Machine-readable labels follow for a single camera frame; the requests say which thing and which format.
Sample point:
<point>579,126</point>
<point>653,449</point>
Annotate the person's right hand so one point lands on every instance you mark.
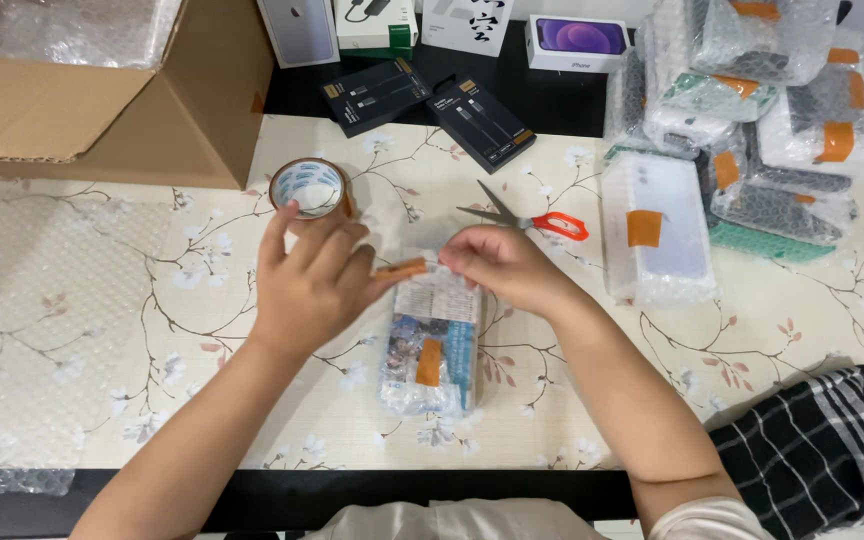
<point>511,266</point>

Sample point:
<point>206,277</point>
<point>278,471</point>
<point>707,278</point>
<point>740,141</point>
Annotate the person's left hand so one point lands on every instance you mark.
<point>304,292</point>

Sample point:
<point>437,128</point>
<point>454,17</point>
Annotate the person's right fingers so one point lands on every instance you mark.
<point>462,259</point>

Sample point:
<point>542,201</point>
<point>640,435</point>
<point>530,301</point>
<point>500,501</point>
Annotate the brown tape strip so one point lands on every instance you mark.
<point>402,268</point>

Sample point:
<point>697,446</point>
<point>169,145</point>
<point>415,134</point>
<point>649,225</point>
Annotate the bubble-wrapped blue printed box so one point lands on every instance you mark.
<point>432,330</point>

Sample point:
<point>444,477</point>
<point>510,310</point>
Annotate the brown packing tape roll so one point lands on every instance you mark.
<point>310,189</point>

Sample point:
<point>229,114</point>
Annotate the bubble-wrapped white phone box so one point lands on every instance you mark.
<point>657,229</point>

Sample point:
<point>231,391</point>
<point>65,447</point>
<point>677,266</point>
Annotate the white box with black calligraphy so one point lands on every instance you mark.
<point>468,24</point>

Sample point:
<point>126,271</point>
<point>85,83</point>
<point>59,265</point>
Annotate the white box with purple phone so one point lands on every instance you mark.
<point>578,43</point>

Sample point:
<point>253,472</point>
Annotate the white and green charger box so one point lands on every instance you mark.
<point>376,26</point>

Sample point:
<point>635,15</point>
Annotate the floral tablecloth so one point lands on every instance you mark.
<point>702,360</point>

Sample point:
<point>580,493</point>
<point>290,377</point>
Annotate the person's white shirt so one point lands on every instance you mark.
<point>477,521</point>

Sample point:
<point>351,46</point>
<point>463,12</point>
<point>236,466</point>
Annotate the pile of bubble-wrapped packages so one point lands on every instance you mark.
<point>747,105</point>

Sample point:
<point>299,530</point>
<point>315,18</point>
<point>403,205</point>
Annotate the large cardboard box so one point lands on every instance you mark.
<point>102,105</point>

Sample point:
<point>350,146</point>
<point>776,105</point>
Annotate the black and white checked cloth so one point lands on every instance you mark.
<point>822,457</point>

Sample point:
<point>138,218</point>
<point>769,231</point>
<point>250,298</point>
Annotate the flat bubble wrap sheet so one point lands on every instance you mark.
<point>34,337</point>

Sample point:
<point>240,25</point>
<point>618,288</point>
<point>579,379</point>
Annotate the bubble wrap bundle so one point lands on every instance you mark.
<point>64,26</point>

